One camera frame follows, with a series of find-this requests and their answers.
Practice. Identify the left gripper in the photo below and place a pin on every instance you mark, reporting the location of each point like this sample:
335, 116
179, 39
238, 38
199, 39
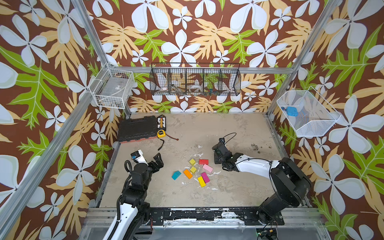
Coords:
159, 163

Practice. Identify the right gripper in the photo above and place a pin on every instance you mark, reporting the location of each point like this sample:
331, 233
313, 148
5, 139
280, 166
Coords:
220, 151

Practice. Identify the pink wood block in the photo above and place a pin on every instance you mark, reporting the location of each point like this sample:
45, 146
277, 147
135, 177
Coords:
208, 168

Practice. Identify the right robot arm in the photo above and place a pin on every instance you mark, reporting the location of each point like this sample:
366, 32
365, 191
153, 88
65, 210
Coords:
289, 183

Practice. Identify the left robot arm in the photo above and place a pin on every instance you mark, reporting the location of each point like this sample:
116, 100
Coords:
132, 209

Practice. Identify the red wood block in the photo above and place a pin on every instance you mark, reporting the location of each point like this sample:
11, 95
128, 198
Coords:
203, 162

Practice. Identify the teal wood block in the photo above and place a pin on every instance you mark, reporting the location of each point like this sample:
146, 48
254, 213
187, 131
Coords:
176, 174

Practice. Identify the magenta wood block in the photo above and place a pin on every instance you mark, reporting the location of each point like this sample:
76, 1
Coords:
205, 177

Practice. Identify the yellow cube block upper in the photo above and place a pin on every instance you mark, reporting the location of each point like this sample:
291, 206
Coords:
192, 162

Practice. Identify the yellow cube block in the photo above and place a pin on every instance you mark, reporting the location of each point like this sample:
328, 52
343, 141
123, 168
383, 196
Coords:
193, 170
192, 162

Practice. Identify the yellow cube block lower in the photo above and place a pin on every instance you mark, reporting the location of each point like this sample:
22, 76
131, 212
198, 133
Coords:
193, 170

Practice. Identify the orange wood block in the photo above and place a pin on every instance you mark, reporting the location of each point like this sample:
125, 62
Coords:
188, 174

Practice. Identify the yellow long block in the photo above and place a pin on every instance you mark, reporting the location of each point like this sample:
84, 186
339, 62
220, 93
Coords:
201, 182

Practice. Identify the yellow tape measure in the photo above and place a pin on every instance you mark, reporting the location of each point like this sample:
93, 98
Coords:
161, 134

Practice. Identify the black and red tool case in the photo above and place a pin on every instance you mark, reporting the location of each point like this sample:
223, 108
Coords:
137, 129

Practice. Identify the blue object in basket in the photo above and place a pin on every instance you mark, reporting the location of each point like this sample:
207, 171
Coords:
290, 111

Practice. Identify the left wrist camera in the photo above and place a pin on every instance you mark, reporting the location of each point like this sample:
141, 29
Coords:
138, 157

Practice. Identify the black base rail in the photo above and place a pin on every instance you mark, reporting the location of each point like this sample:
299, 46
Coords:
247, 216

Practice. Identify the white wire basket left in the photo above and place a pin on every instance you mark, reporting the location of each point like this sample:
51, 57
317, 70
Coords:
112, 87

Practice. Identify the white wire basket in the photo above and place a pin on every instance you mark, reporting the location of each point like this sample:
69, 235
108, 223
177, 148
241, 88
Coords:
112, 87
316, 115

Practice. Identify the black wire basket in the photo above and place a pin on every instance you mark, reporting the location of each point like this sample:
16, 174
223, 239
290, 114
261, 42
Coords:
208, 79

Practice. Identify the white wire basket right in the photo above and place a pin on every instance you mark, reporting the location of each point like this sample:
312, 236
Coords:
316, 115

